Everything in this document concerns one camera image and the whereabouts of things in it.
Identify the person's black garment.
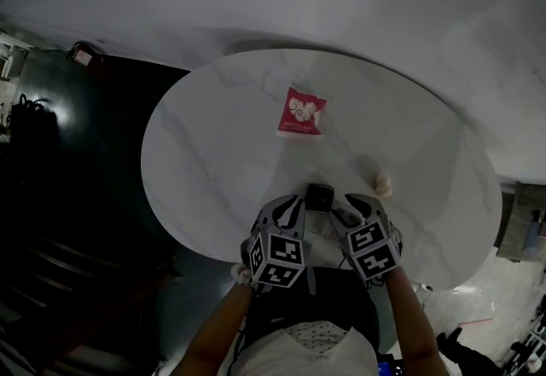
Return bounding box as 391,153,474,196
245,266,380,352

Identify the red snack packet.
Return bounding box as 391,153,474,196
276,86,328,142

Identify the small cream round object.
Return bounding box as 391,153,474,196
374,171,393,197

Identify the white wrist scrunchie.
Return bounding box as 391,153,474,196
229,263,253,286

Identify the grey side desk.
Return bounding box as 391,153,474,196
494,181,546,263

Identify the person's left forearm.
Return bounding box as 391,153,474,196
170,280,257,376

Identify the black device with blue screen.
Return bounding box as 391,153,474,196
377,359,406,376

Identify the small black square box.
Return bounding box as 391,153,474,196
305,182,334,213

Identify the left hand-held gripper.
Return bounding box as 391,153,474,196
241,194,312,292

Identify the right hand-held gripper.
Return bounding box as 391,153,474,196
327,193,404,281

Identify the person's right forearm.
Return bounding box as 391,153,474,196
383,269,449,376

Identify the black bag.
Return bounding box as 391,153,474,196
10,93,59,141

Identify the red fire extinguisher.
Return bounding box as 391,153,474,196
67,41,103,68

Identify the white oval marble table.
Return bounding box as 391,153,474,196
140,49,503,291

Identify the person's white dotted top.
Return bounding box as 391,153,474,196
229,321,379,376

